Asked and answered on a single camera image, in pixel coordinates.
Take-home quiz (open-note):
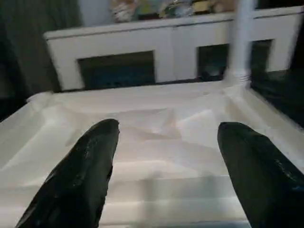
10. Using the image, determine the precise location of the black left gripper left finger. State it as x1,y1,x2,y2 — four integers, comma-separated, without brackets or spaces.
15,118,119,228

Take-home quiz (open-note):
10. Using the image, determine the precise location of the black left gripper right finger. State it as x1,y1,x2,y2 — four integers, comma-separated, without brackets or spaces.
217,122,304,228

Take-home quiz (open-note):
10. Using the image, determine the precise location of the white plastic table top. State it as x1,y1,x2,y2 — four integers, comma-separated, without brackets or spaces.
0,80,304,228

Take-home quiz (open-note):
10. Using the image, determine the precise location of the white plastic table leg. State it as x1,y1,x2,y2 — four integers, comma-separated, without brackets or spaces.
223,0,255,84

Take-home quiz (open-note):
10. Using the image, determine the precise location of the black mat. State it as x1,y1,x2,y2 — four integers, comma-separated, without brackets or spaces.
0,70,304,131

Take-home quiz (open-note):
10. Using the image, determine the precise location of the grey-green curtain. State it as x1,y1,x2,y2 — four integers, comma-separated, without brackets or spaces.
0,0,84,98

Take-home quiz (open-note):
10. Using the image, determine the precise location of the white cabinet with glass doors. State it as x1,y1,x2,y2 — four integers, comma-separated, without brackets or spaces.
44,6,304,92

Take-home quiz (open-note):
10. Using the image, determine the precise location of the white spotted plush toy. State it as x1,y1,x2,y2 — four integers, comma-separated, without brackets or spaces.
111,0,133,24

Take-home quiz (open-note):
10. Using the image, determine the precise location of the black and white bundle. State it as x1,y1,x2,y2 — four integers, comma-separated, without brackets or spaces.
161,0,193,19

